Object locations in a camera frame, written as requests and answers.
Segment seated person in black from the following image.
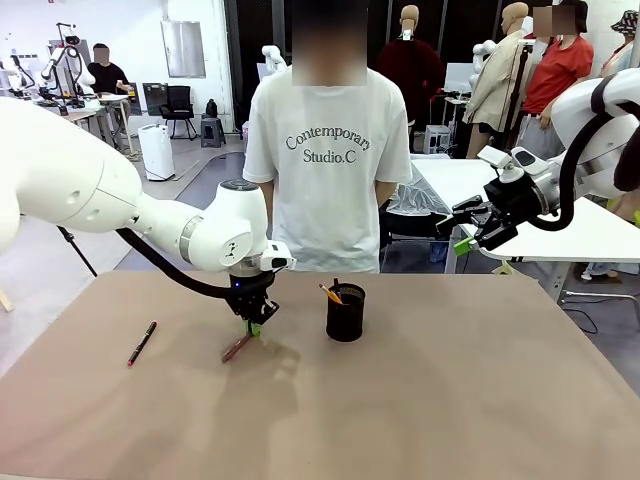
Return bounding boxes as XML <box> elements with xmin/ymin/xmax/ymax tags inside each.
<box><xmin>87</xmin><ymin>43</ymin><xmax>135</xmax><ymax>97</ymax></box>

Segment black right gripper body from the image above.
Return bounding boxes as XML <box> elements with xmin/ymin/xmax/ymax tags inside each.
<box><xmin>483</xmin><ymin>174</ymin><xmax>544</xmax><ymax>229</ymax></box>

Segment grey cloth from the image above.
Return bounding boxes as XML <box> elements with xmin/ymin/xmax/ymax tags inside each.
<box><xmin>387</xmin><ymin>180</ymin><xmax>451</xmax><ymax>219</ymax></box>

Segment person in red shirt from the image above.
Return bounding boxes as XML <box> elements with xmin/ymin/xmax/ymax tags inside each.
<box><xmin>519</xmin><ymin>2</ymin><xmax>596</xmax><ymax>161</ymax></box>

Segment grey plastic stool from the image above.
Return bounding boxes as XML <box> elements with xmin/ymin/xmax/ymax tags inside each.
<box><xmin>200</xmin><ymin>117</ymin><xmax>227</xmax><ymax>149</ymax></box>

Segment black pen with red cap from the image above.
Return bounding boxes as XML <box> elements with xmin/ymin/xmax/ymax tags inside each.
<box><xmin>126</xmin><ymin>320</ymin><xmax>158</xmax><ymax>369</ymax></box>

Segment mannequin in light jacket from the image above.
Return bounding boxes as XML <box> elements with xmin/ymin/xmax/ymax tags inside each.
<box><xmin>462</xmin><ymin>2</ymin><xmax>532</xmax><ymax>135</ymax></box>

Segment black mesh pen holder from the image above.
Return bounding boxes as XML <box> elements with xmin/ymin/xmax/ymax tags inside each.
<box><xmin>325</xmin><ymin>283</ymin><xmax>367</xmax><ymax>344</ymax></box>

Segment pink pencil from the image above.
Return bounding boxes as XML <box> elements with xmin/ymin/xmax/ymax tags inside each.
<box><xmin>221</xmin><ymin>333</ymin><xmax>254</xmax><ymax>364</ymax></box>

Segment person's left forearm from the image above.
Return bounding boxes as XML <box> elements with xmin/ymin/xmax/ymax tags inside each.
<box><xmin>375</xmin><ymin>179</ymin><xmax>399</xmax><ymax>206</ymax></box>

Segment black office chair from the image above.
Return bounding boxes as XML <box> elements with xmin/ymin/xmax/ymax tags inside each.
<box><xmin>159</xmin><ymin>85</ymin><xmax>199</xmax><ymax>141</ymax></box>

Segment white computer case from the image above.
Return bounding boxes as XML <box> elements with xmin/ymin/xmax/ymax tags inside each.
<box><xmin>423</xmin><ymin>124</ymin><xmax>454</xmax><ymax>154</ymax></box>

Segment person's right forearm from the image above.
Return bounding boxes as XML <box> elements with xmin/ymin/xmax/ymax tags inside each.
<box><xmin>259</xmin><ymin>180</ymin><xmax>277</xmax><ymax>236</ymax></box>

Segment black tripod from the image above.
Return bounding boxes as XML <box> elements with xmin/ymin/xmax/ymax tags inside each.
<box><xmin>57</xmin><ymin>225</ymin><xmax>99</xmax><ymax>278</ymax></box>

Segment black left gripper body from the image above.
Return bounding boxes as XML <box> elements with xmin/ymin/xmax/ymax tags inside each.
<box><xmin>227</xmin><ymin>272</ymin><xmax>276</xmax><ymax>320</ymax></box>

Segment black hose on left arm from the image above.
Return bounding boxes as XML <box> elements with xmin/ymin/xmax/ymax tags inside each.
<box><xmin>115</xmin><ymin>227</ymin><xmax>236</xmax><ymax>301</ymax></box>

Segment black floor cable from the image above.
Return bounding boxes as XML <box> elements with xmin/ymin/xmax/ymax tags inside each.
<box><xmin>562</xmin><ymin>292</ymin><xmax>640</xmax><ymax>335</ymax></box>

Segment person in white t-shirt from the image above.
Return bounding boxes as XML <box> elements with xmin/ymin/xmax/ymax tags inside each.
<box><xmin>243</xmin><ymin>0</ymin><xmax>414</xmax><ymax>275</ymax></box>

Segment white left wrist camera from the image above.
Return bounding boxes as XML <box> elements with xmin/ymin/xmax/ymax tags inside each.
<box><xmin>259</xmin><ymin>241</ymin><xmax>297</xmax><ymax>274</ymax></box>

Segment white air purifier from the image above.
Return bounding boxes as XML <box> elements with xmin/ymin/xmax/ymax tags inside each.
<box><xmin>137</xmin><ymin>123</ymin><xmax>176</xmax><ymax>182</ymax></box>

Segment mannequin in dark red top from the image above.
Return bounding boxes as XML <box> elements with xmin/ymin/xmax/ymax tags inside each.
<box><xmin>377</xmin><ymin>4</ymin><xmax>447</xmax><ymax>101</ymax></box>

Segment yellow pencil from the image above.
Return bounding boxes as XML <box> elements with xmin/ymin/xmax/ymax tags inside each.
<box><xmin>318</xmin><ymin>283</ymin><xmax>345</xmax><ymax>306</ymax></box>

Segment mannequin with bucket hat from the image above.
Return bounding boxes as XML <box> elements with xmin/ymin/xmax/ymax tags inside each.
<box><xmin>599</xmin><ymin>9</ymin><xmax>640</xmax><ymax>79</ymax></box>

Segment white work table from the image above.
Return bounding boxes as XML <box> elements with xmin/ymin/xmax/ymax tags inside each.
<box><xmin>409</xmin><ymin>157</ymin><xmax>640</xmax><ymax>264</ymax></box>

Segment silver wall panel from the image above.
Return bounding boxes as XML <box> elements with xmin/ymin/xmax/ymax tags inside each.
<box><xmin>160</xmin><ymin>20</ymin><xmax>207</xmax><ymax>79</ymax></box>

